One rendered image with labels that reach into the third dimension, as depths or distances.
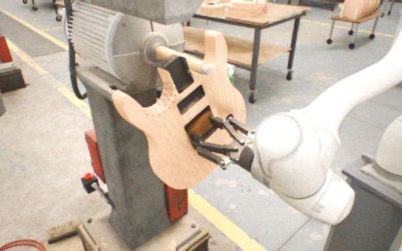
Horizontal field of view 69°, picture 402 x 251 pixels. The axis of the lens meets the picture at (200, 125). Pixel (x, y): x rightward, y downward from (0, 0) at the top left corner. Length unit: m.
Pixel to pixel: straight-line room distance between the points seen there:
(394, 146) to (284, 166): 0.88
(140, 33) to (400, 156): 1.01
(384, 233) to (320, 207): 0.86
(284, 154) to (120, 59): 0.55
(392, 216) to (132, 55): 1.12
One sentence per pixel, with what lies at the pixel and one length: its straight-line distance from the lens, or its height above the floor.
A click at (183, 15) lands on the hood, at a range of 0.57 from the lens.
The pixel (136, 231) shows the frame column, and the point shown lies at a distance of 1.47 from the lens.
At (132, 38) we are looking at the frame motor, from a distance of 0.85.
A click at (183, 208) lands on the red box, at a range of 1.56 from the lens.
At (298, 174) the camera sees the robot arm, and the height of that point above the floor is 1.20.
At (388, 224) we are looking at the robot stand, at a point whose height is 0.57.
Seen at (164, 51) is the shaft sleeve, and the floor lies 1.26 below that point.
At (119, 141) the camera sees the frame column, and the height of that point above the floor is 0.89.
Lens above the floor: 1.50
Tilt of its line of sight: 31 degrees down
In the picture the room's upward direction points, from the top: straight up
